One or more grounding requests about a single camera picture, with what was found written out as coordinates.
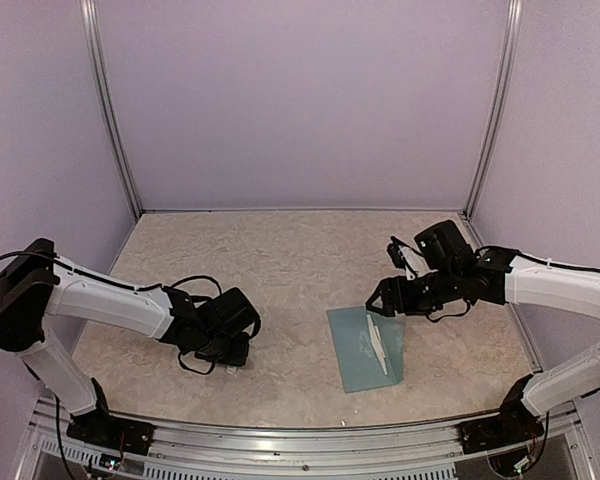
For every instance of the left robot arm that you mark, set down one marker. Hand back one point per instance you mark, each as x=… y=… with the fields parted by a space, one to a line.
x=37 y=283

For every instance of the teal blue envelope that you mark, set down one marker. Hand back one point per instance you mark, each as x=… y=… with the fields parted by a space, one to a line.
x=359 y=368

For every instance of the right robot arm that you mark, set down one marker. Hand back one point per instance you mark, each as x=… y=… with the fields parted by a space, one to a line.
x=442 y=268

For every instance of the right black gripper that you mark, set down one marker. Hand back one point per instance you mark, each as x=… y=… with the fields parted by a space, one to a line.
x=401 y=303

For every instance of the white letter sheet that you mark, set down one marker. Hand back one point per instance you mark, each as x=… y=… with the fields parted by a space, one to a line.
x=376 y=343

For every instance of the right aluminium frame post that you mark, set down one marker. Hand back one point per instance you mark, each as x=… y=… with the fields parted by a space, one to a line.
x=498 y=103

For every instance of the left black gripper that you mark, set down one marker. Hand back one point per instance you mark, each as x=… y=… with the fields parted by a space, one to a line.
x=239 y=356

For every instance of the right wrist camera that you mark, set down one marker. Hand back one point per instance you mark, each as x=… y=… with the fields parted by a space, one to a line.
x=406 y=258

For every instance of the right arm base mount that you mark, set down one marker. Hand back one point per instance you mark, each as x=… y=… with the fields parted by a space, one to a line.
x=513 y=423

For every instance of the left aluminium frame post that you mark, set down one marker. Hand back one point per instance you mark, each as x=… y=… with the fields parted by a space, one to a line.
x=105 y=99

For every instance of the aluminium frame post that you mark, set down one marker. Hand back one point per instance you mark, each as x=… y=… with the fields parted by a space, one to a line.
x=105 y=99
x=498 y=103

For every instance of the front aluminium rail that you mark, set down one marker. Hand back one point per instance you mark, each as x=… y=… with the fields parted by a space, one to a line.
x=420 y=450

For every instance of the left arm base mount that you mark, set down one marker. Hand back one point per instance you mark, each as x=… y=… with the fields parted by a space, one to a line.
x=101 y=428

